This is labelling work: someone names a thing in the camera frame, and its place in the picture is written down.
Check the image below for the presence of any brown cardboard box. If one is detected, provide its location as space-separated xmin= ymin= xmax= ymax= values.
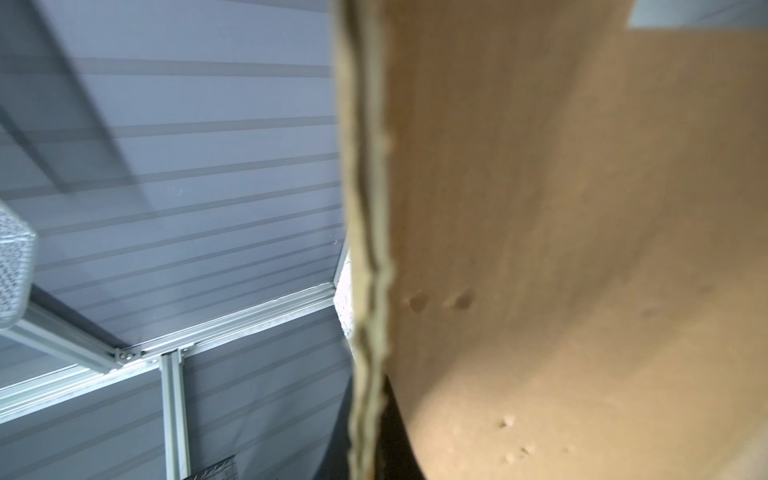
xmin=334 ymin=1 xmax=767 ymax=479

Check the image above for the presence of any aluminium enclosure frame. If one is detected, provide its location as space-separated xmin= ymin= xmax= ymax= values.
xmin=1 ymin=224 xmax=352 ymax=479

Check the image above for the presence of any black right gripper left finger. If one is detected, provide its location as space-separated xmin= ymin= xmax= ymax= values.
xmin=313 ymin=378 xmax=353 ymax=480

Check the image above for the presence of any black wire mesh basket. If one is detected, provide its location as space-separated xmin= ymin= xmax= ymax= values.
xmin=184 ymin=455 xmax=239 ymax=480

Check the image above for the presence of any white wire mesh basket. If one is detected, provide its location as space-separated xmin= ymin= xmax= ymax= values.
xmin=1 ymin=203 xmax=38 ymax=330

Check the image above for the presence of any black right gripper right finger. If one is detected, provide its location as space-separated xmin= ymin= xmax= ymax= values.
xmin=376 ymin=377 xmax=425 ymax=480

